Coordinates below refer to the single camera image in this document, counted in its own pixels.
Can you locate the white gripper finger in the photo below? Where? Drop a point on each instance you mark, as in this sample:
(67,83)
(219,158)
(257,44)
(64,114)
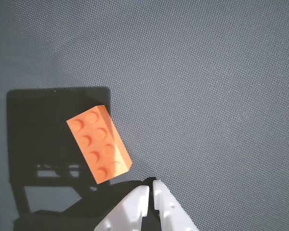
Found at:
(127,209)
(171,214)

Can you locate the orange lego block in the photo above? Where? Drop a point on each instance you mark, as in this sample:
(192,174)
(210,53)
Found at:
(98,144)

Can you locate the dark grey mat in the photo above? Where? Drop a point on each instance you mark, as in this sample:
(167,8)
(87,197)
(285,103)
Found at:
(207,72)

